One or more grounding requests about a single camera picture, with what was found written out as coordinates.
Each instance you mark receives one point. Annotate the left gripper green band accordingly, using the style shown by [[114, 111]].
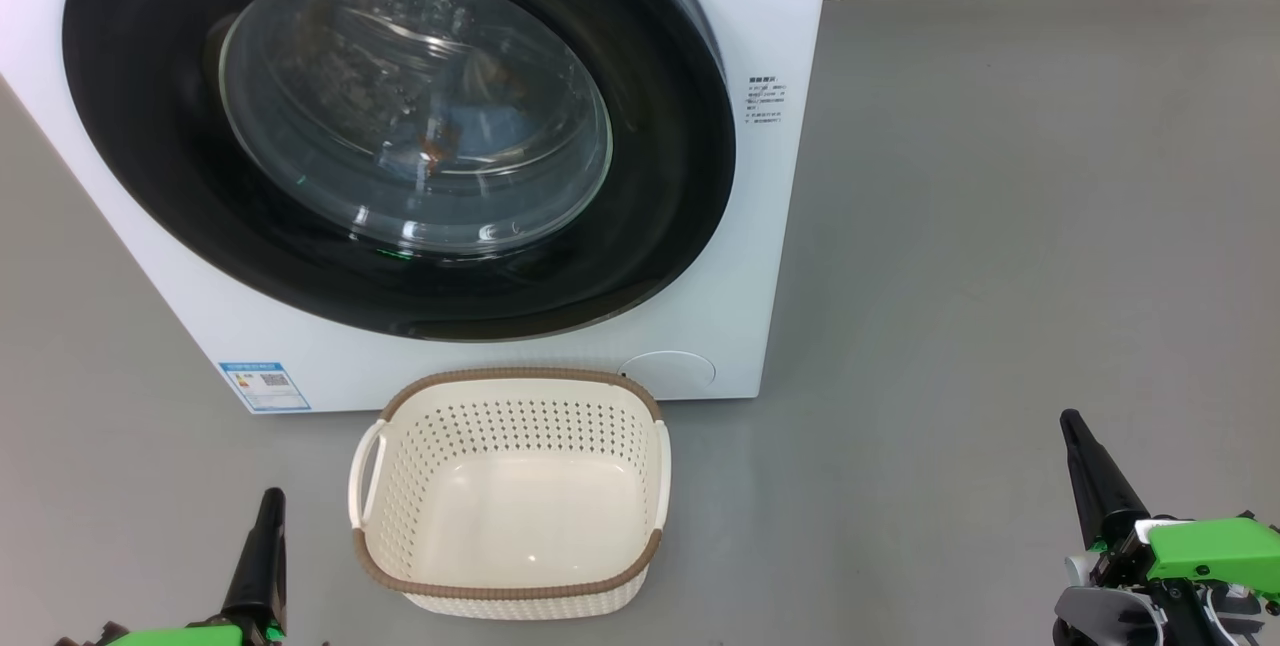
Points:
[[180, 637]]

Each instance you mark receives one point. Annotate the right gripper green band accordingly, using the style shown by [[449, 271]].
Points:
[[1210, 546]]

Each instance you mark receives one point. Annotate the black round glass washer door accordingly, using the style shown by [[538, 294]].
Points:
[[150, 126]]

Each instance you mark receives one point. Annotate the large blue cartoon-print garment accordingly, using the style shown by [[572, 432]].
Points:
[[500, 126]]

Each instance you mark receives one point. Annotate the cream perforated laundry basket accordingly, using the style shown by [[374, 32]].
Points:
[[510, 516]]

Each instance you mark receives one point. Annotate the white front-load washing machine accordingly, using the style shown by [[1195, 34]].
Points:
[[790, 226]]

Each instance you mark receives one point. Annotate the blue energy label sticker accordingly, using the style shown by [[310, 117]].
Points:
[[265, 386]]

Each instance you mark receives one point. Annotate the round white filter cover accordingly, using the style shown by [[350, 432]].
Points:
[[668, 371]]

